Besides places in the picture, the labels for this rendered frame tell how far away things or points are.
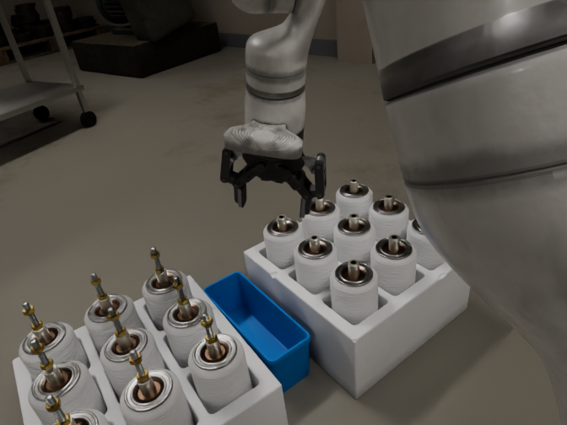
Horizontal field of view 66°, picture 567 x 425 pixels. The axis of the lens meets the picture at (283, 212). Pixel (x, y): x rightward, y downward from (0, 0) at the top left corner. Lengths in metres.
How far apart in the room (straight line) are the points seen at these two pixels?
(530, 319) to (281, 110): 0.39
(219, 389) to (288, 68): 0.52
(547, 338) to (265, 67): 0.39
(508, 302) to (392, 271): 0.78
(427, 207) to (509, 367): 0.97
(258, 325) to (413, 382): 0.39
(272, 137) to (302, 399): 0.66
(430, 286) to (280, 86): 0.62
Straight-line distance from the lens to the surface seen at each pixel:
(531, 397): 1.08
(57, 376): 0.85
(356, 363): 0.92
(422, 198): 0.16
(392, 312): 0.93
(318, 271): 0.95
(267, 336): 1.13
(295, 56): 0.50
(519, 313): 0.18
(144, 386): 0.76
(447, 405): 1.03
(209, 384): 0.78
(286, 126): 0.53
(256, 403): 0.81
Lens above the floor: 0.83
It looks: 32 degrees down
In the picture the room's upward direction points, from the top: 7 degrees counter-clockwise
